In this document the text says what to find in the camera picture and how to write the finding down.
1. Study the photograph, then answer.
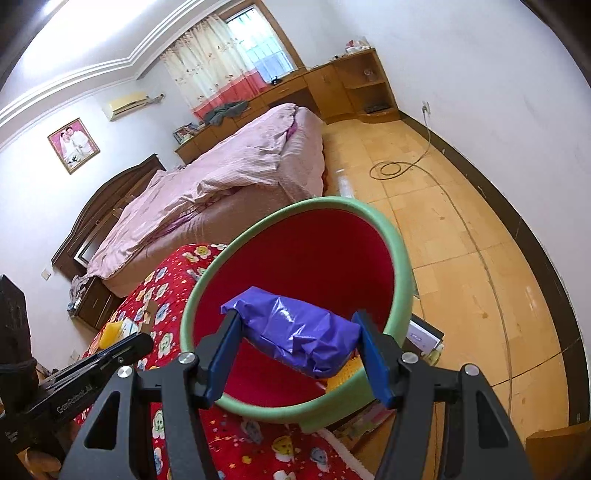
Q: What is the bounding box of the yellow foam net back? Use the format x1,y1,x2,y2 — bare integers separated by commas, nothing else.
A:
98,321,123,350

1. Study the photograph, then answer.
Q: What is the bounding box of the yellow foam net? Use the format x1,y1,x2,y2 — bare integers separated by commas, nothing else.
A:
98,321,123,350
325,355,363,393

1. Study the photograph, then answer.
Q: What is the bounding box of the white box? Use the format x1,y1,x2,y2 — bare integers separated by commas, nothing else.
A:
120,318,139,339

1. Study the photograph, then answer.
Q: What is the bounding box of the purple plastic wrapper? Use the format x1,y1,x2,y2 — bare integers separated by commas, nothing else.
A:
221,287,361,379

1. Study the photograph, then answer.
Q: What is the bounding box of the yellow foam net front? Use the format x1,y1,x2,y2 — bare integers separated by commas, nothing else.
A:
325,355,363,393

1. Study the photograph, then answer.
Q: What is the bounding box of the red green trash bin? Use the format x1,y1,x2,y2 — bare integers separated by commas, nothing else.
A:
179,196,415,433

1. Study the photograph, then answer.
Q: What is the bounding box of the person's left hand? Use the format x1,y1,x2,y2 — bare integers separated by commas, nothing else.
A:
23,449,62,480

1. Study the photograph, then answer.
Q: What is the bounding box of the dark wood nightstand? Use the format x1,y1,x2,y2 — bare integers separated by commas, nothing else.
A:
68,277,123,331

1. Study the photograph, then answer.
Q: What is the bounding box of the red smiley-flower quilt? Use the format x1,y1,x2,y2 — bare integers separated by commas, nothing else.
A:
86,244,374,479

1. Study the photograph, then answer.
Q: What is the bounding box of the dark wood headboard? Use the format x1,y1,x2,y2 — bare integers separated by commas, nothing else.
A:
51,154,164,280

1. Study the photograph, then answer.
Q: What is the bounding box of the bed mattress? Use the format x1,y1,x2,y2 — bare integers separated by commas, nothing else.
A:
103,106,327,298

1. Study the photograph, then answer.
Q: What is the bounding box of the framed wedding photo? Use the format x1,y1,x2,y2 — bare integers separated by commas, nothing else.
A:
47,118,100,174

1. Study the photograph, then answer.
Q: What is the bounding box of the pink bed quilt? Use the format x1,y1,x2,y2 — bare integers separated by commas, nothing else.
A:
87,103,297,279

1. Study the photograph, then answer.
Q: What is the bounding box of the dark clothes pile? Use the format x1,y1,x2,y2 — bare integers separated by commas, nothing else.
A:
204,100,249,126

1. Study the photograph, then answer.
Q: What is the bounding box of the floral curtain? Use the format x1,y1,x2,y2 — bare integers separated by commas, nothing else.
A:
160,14,267,120

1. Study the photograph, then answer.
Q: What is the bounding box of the wooden desk cabinet unit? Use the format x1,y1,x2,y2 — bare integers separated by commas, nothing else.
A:
175,48,401,164

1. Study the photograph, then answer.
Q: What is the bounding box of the window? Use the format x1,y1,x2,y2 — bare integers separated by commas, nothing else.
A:
217,0,305,85

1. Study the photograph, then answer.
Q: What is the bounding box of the coiled cable on floor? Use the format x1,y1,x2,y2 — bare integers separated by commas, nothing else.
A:
368,103,433,182

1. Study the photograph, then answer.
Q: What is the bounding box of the wall air conditioner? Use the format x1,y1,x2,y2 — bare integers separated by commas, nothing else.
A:
105,92,149,121

